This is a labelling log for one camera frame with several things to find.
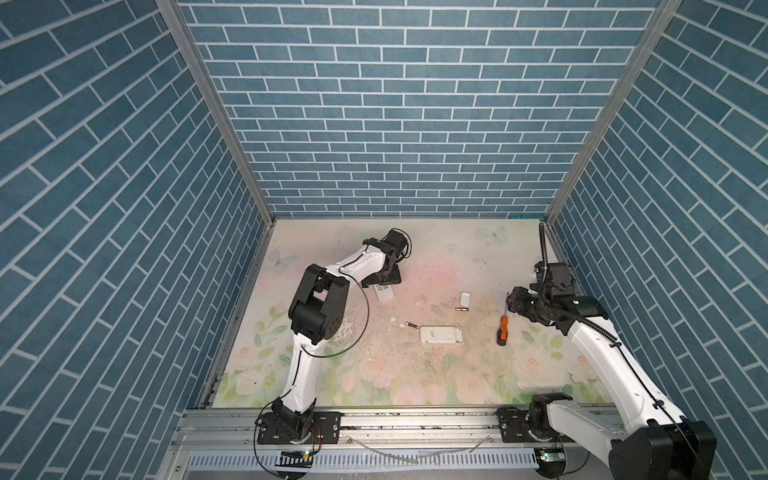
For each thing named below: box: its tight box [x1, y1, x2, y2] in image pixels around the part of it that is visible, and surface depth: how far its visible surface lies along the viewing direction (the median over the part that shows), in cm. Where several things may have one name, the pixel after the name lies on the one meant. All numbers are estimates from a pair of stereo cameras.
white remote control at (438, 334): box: [419, 325, 464, 344], surface depth 91 cm
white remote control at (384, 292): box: [374, 284, 395, 301], surface depth 101 cm
